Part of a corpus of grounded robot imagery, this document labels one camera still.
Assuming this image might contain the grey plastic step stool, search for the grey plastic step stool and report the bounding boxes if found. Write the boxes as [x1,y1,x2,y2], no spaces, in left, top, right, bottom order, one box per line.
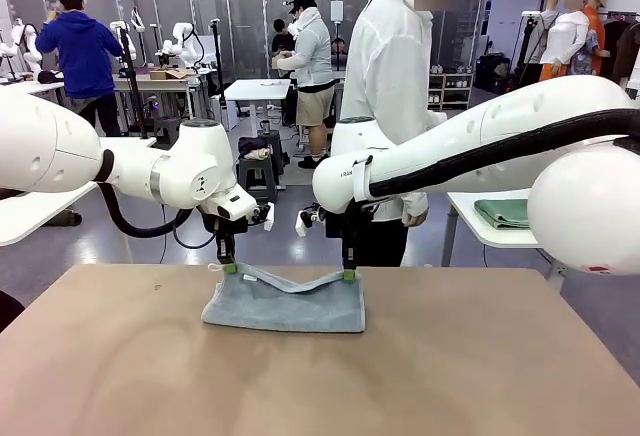
[237,153,280,205]
[152,116,182,150]

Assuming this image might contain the wooden shoe rack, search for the wooden shoe rack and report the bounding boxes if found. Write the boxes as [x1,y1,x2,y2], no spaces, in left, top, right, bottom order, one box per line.
[427,71,475,111]

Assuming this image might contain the white workbench tables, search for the white workbench tables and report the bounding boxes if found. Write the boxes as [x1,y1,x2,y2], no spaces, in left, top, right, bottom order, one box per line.
[0,78,66,107]

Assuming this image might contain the person in white jacket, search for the person in white jacket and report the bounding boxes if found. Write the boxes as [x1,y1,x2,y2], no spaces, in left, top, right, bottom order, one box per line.
[277,0,337,170]

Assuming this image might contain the white standing desk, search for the white standing desk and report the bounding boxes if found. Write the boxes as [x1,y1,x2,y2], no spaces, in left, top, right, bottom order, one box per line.
[223,78,292,133]

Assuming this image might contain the child mannequin floral shirt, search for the child mannequin floral shirt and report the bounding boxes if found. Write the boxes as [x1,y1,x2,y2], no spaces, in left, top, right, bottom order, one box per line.
[569,30,601,76]

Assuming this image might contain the black chair back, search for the black chair back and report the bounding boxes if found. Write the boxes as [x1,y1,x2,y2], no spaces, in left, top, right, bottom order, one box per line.
[0,288,26,335]

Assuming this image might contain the black camera tripod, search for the black camera tripod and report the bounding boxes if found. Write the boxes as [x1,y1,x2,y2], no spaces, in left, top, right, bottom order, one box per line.
[509,10,544,88]

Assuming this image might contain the blue-grey terry towel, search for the blue-grey terry towel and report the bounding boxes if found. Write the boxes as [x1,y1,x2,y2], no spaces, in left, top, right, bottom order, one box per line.
[201,261,367,333]

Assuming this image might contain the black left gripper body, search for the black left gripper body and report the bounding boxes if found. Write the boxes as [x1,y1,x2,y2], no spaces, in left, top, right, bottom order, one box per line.
[212,213,250,258]

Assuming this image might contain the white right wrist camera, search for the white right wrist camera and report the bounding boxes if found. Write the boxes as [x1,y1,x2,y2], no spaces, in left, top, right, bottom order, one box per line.
[294,205,326,237]

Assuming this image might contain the pile of dark clothes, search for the pile of dark clothes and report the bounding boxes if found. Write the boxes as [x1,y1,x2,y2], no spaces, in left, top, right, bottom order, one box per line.
[237,135,274,161]

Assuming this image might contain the black luggage bags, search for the black luggage bags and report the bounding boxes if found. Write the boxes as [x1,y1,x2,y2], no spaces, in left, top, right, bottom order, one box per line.
[473,53,512,96]

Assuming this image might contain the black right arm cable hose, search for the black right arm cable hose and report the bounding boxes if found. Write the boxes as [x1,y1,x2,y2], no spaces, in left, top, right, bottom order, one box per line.
[367,108,640,202]

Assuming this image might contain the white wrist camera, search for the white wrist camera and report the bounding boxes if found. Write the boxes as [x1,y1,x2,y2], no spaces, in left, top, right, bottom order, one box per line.
[252,201,276,232]
[294,205,326,237]

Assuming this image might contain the mannequin orange shirt beige cap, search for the mannequin orange shirt beige cap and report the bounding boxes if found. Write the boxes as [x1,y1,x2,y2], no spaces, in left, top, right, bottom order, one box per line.
[582,0,612,77]

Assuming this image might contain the person's right hand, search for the person's right hand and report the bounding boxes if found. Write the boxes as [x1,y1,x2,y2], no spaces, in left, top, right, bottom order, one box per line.
[402,203,430,228]

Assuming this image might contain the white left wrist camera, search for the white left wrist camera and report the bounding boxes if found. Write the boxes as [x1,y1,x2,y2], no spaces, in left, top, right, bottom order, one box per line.
[252,201,276,232]

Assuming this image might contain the dark green bag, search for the dark green bag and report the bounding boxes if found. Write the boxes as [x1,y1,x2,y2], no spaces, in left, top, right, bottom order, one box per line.
[47,209,84,227]

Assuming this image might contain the green terry towel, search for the green terry towel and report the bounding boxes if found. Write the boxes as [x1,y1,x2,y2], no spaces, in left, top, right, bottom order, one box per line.
[473,198,531,230]

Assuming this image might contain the mannequin white top orange trousers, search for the mannequin white top orange trousers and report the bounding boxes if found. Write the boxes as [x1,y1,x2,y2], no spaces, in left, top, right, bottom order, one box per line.
[539,0,591,80]

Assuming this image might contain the person in white shirt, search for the person in white shirt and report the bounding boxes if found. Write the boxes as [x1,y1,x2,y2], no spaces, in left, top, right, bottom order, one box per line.
[339,0,451,267]

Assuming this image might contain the man in blue hoodie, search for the man in blue hoodie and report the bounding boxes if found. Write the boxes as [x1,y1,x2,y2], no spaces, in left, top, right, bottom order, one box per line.
[34,0,125,137]

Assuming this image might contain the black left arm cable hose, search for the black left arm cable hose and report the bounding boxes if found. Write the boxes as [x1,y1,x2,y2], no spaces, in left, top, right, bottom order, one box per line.
[97,183,216,251]

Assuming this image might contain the open cardboard box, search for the open cardboard box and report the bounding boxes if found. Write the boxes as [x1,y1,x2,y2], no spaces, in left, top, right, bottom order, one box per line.
[149,68,194,81]

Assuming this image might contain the person in black shirt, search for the person in black shirt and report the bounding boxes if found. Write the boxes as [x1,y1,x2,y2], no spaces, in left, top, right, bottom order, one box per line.
[271,17,299,67]

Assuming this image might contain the dark clothes on rack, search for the dark clothes on rack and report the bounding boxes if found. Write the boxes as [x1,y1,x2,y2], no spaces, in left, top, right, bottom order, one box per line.
[597,10,640,92]

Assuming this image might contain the mannequin with grey vest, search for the mannequin with grey vest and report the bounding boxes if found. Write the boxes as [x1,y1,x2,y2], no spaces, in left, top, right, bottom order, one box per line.
[527,0,562,65]

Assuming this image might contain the black tripod pole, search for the black tripod pole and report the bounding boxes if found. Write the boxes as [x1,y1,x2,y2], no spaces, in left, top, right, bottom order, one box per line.
[114,20,151,140]

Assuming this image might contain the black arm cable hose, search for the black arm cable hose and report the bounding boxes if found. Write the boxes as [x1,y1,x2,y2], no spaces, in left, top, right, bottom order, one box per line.
[367,108,640,202]
[97,183,216,251]

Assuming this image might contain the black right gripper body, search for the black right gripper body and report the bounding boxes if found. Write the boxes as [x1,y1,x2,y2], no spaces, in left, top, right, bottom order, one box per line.
[324,205,374,257]

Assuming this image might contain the white side table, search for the white side table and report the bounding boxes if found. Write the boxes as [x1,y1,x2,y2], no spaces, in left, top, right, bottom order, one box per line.
[444,188,566,277]
[0,135,159,262]

